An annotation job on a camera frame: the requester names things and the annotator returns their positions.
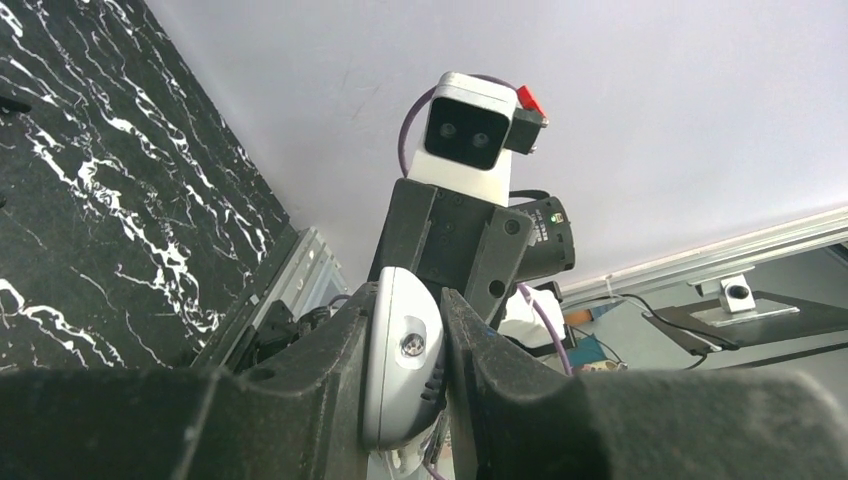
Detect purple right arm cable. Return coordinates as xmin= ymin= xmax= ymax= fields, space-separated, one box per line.
xmin=396 ymin=74 xmax=574 ymax=378

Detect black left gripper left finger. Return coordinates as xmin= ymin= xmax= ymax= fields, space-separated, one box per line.
xmin=1 ymin=283 xmax=377 ymax=479

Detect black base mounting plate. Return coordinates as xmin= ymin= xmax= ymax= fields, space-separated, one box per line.
xmin=191 ymin=226 xmax=350 ymax=371

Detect white remote control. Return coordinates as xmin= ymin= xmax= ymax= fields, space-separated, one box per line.
xmin=362 ymin=266 xmax=445 ymax=479

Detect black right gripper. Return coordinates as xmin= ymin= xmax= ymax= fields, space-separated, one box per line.
xmin=367 ymin=178 xmax=533 ymax=325

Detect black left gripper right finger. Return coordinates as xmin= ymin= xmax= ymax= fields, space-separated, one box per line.
xmin=440 ymin=289 xmax=847 ymax=479

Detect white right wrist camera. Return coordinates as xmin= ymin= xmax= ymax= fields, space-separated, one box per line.
xmin=397 ymin=71 xmax=549 ymax=206

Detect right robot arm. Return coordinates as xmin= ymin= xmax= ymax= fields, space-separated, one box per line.
xmin=368 ymin=178 xmax=576 ymax=326

